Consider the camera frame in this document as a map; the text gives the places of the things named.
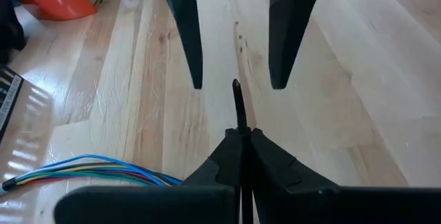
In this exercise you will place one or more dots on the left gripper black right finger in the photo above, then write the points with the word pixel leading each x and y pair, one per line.
pixel 344 205

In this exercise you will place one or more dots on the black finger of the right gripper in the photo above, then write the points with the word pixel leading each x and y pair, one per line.
pixel 289 27
pixel 186 17

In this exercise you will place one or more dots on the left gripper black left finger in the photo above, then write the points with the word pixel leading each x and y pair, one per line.
pixel 155 205

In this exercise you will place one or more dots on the black zip tie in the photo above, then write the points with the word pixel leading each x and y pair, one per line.
pixel 239 107

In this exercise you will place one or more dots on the black grey work glove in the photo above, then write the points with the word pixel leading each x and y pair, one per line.
pixel 10 17

